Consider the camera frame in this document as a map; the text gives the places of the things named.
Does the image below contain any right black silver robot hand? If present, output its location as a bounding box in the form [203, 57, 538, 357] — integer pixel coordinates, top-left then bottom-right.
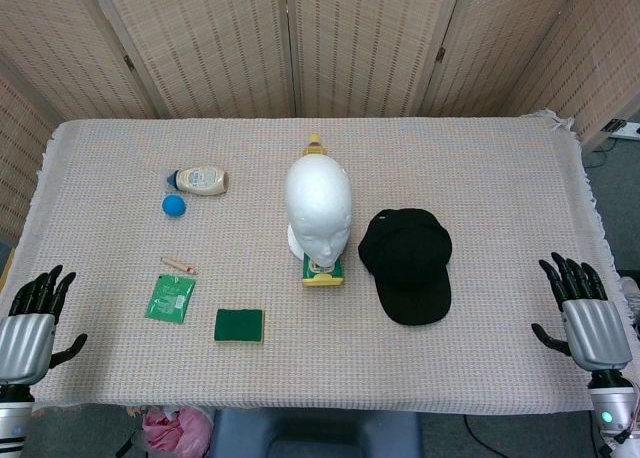
[530, 251, 634, 374]

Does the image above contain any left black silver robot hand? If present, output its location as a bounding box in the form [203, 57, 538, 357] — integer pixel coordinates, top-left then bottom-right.
[0, 264, 89, 387]

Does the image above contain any black baseball cap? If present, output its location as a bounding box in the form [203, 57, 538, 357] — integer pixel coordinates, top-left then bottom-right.
[357, 207, 454, 327]

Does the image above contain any white foam mannequin head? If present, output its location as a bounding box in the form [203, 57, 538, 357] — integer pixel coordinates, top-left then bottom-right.
[285, 155, 353, 269]

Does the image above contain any green foil sachet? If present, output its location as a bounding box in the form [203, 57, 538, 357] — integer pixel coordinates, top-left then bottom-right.
[144, 273, 197, 324]

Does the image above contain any small wooden stick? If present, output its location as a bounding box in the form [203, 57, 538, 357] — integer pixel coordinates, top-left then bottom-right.
[160, 256, 198, 275]

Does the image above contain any pink plastic bag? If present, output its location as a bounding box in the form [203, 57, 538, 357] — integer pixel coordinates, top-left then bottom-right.
[142, 406, 214, 458]

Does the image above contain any blue ball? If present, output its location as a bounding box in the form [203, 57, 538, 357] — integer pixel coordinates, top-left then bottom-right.
[161, 194, 188, 220]

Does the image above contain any white power strip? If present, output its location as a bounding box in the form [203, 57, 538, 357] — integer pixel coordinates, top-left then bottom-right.
[602, 119, 640, 141]

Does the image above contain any green yellow scrub sponge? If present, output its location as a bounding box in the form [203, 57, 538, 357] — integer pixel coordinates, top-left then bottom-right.
[214, 308, 265, 345]

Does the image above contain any beige woven tablecloth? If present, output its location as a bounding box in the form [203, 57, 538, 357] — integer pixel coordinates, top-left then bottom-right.
[0, 108, 626, 415]

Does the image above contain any cream mayonnaise squeeze bottle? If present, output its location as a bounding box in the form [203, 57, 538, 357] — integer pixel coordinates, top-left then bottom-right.
[165, 166, 230, 196]

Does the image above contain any green yellow seasoning box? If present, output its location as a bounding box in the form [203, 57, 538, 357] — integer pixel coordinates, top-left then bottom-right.
[301, 252, 346, 289]

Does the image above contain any blue grey chair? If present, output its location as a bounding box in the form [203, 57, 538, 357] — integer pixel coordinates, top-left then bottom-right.
[212, 407, 424, 458]

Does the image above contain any yellow capped bottle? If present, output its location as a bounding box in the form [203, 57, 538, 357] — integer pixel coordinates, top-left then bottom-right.
[301, 133, 329, 159]

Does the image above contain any woven folding screen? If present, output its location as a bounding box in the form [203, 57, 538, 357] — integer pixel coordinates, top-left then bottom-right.
[0, 0, 640, 242]

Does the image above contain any black floor cable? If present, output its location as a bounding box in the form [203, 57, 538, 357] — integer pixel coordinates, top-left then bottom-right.
[462, 414, 501, 458]

